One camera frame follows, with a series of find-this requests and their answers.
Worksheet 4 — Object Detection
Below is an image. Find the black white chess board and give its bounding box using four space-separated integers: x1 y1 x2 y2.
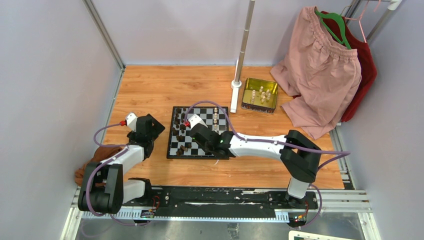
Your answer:
166 106 229 160

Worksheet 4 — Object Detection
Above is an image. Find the red hanging garment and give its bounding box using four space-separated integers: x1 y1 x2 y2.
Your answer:
341 24 378 122

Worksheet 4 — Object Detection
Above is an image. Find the purple cable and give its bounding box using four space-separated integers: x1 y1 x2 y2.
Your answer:
184 100 351 229
84 123 157 227

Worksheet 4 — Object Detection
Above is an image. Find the green clothes hanger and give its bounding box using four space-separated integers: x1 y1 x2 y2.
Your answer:
314 9 352 51

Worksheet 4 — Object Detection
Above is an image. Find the silver rack pole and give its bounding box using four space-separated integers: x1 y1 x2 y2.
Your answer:
231 0 256 90

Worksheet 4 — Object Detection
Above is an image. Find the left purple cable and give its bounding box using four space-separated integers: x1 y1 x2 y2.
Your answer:
84 123 157 227

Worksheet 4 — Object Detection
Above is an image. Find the pink wire hanger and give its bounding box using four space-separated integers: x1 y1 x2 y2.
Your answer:
341 0 383 43

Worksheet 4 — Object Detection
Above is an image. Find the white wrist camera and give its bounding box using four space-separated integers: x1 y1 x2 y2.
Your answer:
184 114 208 129
119 112 138 132

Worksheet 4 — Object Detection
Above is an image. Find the pink hanging garment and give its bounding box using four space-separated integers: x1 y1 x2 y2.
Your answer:
270 6 362 140

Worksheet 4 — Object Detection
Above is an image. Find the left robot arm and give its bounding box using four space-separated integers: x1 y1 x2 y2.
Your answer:
77 112 165 217

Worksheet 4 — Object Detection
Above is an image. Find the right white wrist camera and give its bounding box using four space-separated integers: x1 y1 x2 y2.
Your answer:
184 114 208 129

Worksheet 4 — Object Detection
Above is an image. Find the brown crumpled cloth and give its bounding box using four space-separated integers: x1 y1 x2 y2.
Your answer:
74 145 123 187

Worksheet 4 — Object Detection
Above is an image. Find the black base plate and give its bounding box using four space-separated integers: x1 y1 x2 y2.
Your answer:
121 185 319 222

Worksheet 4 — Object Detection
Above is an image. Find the yellow metal tin tray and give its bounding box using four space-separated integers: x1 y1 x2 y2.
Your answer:
241 77 279 114

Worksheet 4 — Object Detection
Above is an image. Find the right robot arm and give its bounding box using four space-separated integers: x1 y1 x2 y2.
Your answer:
189 123 322 209

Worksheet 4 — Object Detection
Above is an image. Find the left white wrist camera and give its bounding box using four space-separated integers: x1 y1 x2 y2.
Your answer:
119 112 138 132

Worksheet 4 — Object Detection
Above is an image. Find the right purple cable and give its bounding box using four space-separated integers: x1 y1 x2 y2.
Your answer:
184 100 351 229

